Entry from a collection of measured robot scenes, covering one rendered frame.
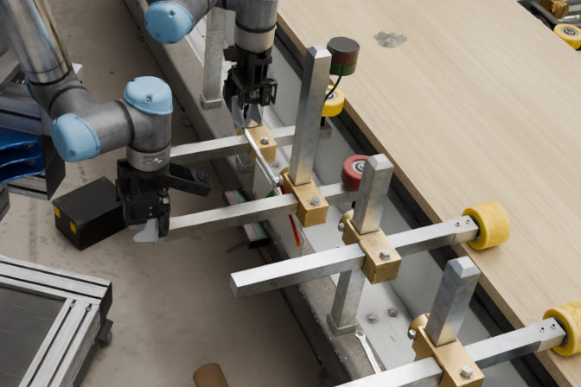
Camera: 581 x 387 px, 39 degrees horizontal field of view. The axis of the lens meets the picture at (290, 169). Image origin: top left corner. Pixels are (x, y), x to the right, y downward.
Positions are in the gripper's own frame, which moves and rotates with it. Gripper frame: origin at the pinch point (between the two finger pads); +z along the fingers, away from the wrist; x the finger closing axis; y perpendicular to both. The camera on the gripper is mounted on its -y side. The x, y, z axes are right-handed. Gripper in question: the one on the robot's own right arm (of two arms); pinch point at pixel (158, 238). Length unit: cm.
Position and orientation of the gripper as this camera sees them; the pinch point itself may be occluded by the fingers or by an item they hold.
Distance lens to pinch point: 157.3
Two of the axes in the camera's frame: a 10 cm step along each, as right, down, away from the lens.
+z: -1.1, 7.6, 6.4
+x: 4.0, 6.2, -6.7
